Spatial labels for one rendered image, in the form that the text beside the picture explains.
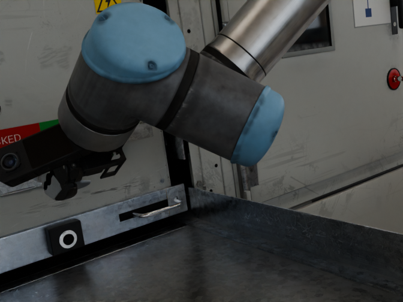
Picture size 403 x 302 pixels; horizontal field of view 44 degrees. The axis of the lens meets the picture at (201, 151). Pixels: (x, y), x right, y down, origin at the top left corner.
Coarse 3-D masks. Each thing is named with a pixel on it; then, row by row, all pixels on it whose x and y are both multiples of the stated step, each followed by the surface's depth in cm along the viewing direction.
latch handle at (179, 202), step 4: (176, 200) 102; (180, 200) 102; (176, 204) 99; (180, 204) 100; (164, 208) 98; (168, 208) 98; (172, 208) 99; (132, 212) 98; (152, 212) 96; (156, 212) 96; (160, 212) 97; (136, 216) 96; (140, 216) 96; (144, 216) 95; (148, 216) 96
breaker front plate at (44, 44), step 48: (0, 0) 82; (48, 0) 87; (0, 48) 83; (48, 48) 88; (0, 96) 83; (48, 96) 88; (144, 144) 100; (0, 192) 84; (96, 192) 94; (144, 192) 101
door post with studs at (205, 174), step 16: (176, 0) 98; (192, 0) 99; (176, 16) 98; (192, 16) 99; (192, 32) 100; (192, 48) 100; (192, 144) 102; (192, 160) 102; (208, 160) 104; (192, 176) 107; (208, 176) 104
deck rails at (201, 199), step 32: (192, 224) 101; (224, 224) 96; (256, 224) 88; (288, 224) 82; (320, 224) 76; (352, 224) 71; (288, 256) 78; (320, 256) 77; (352, 256) 72; (384, 256) 67; (384, 288) 64
